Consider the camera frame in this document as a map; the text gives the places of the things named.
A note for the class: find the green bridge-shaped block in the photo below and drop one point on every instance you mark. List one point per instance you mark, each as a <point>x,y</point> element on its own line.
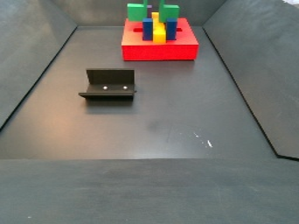
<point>136,11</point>

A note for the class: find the red base board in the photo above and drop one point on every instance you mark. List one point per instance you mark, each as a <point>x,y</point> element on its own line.
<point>138,49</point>

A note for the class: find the yellow long bar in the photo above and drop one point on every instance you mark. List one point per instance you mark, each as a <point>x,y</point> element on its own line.
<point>159,31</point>

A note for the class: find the right blue block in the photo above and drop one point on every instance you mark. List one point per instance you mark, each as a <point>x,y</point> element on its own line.
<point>147,29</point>

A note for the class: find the blue block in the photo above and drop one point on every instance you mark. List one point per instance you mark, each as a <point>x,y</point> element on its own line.
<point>171,23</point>
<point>147,29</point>

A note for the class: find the left blue block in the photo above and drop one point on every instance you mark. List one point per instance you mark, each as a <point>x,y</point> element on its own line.
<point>171,23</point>

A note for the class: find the black fixture bracket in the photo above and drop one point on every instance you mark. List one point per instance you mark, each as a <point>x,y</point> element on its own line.
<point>110,83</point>

